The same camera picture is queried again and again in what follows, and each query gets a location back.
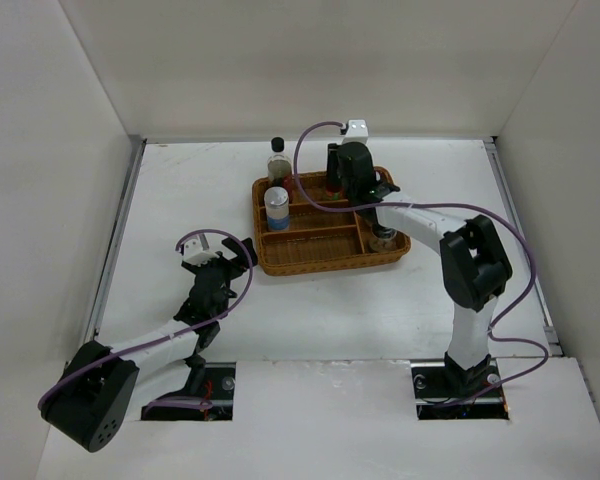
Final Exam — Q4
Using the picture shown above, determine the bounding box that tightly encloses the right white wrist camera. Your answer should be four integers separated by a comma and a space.
340, 119, 369, 144

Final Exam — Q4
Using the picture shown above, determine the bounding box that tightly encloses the dark sauce bottle black cap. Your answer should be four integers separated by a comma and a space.
267, 137, 293, 202

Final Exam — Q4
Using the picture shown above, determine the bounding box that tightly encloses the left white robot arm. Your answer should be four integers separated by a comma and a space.
37, 229, 258, 453

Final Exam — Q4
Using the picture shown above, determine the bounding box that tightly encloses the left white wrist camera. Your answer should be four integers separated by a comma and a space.
178, 237, 218, 266

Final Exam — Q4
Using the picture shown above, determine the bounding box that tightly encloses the metal table rail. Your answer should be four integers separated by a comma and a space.
79, 135, 147, 345
484, 136, 564, 357

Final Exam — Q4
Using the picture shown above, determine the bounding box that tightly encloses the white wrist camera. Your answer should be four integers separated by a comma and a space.
178, 237, 218, 266
340, 119, 369, 144

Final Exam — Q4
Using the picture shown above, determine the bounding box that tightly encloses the silver lid spice jar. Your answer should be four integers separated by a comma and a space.
264, 186, 290, 231

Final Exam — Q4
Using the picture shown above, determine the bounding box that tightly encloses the black cap spice bottle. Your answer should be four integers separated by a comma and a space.
368, 224, 397, 253

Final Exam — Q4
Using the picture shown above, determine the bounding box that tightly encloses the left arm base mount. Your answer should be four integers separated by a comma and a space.
140, 357, 237, 422

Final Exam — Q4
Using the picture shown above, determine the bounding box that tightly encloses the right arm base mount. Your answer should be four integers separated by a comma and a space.
410, 356, 509, 421

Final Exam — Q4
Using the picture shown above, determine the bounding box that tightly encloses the right metal table rail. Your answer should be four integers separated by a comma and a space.
484, 136, 564, 357

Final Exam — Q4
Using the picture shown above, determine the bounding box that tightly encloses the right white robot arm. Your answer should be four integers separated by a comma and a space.
327, 142, 513, 397

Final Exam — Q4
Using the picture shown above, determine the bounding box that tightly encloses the left metal table rail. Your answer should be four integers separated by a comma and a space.
79, 135, 147, 345

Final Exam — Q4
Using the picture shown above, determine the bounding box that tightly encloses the brown wicker divided tray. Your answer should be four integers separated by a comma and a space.
252, 178, 411, 276

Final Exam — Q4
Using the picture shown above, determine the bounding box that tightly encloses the red sauce bottle yellow cap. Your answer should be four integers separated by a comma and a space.
324, 183, 344, 201

